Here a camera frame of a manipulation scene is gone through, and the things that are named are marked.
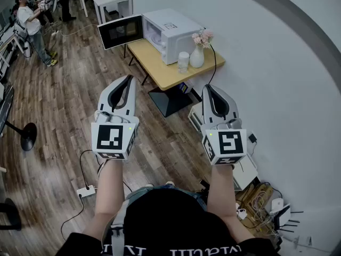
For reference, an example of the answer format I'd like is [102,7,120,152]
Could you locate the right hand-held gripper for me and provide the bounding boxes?
[200,84,248,166]

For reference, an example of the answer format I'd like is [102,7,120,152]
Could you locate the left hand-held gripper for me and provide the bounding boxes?
[91,75,140,161]

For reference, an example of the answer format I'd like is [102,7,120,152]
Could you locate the person's left forearm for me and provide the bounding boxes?
[94,158,126,236]

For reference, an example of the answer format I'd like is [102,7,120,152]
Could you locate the person's right forearm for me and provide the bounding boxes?
[206,164,258,244]

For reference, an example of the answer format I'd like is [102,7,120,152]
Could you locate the blue box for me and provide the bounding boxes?
[178,81,194,94]

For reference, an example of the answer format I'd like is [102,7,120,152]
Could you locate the white vase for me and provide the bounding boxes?
[189,44,205,69]

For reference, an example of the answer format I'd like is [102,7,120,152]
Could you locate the yellow wooden table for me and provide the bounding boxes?
[124,38,226,118]

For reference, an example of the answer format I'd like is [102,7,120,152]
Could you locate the clear jar white lid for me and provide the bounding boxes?
[177,51,190,74]

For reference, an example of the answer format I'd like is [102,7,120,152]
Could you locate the pink flower bouquet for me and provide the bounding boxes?
[191,29,215,50]

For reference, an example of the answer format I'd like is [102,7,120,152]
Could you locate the white printer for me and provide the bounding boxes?
[232,153,259,191]

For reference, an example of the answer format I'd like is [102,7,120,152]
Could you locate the white microwave oven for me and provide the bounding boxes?
[97,8,206,66]

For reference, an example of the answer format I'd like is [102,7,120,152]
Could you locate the white power strip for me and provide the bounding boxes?
[76,185,96,198]

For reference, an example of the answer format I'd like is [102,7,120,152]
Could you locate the black round-base stand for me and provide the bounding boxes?
[4,121,38,152]

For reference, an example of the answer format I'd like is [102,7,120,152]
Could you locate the small white network box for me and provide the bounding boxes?
[270,197,285,214]

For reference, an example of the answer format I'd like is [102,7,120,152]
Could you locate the white workbench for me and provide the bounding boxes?
[0,22,26,77]

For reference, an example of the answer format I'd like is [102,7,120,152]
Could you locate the person's black shirt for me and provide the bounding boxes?
[54,188,282,256]

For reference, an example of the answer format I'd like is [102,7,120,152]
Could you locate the white router black antennas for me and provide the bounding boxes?
[273,203,305,234]

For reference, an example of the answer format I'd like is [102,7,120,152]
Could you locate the black chair base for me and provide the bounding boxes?
[0,197,22,231]

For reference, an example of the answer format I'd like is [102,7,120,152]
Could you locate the black power cable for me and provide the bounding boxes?
[207,43,217,86]

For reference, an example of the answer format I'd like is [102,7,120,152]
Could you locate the black floor cable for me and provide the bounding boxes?
[60,149,103,242]

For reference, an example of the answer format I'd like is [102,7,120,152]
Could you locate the thin white floor cable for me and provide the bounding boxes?
[52,23,100,38]

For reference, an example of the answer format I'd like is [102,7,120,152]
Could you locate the cardboard box of cables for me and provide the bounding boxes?
[236,182,277,233]

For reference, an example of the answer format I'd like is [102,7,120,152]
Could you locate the grey shoulder strap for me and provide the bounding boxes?
[109,198,130,256]

